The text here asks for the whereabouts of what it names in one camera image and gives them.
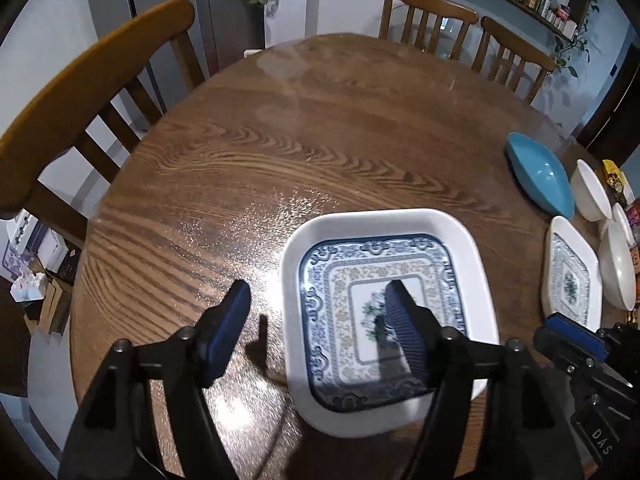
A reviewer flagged wide white bowl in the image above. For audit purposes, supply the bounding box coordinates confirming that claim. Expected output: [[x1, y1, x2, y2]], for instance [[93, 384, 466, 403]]
[[598, 220, 636, 311]]

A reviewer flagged large blue-patterned square plate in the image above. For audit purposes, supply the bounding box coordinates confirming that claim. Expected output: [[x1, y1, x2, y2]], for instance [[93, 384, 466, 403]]
[[281, 208, 499, 438]]

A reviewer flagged tall white bowl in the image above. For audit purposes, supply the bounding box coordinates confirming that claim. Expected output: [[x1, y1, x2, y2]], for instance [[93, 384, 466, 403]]
[[612, 203, 636, 248]]

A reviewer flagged white ribbed bowl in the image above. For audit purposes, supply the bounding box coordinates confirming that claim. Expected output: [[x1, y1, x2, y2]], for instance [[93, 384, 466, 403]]
[[570, 159, 612, 222]]

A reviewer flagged blue square plate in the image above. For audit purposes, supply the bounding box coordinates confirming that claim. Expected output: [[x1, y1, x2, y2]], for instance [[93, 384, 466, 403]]
[[506, 132, 575, 219]]

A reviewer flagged small blue-patterned square plate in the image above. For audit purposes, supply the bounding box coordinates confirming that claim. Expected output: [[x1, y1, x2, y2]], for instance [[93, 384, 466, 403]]
[[541, 216, 602, 333]]

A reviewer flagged yellow snack bag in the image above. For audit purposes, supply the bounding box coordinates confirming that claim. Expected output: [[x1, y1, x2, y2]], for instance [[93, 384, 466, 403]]
[[602, 159, 626, 194]]

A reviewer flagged near wooden chair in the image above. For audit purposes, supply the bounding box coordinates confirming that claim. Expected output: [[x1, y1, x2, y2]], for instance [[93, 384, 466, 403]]
[[1, 22, 204, 246]]

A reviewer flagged wooden chair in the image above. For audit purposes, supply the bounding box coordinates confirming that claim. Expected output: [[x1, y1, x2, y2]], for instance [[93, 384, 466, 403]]
[[1, 22, 204, 246], [471, 16, 555, 104], [378, 0, 480, 61]]

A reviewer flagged trailing green plant right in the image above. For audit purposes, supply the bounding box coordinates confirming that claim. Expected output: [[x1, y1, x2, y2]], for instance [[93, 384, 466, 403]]
[[552, 0, 600, 79]]

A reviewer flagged far right wooden chair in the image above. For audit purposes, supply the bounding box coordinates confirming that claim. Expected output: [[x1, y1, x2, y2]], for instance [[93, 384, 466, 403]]
[[471, 16, 555, 104]]

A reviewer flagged grey refrigerator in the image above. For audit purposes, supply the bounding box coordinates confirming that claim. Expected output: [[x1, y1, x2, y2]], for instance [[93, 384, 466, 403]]
[[88, 0, 265, 113]]

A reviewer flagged far left wooden chair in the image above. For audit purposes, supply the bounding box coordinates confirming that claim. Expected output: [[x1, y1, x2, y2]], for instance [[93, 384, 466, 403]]
[[378, 0, 480, 61]]

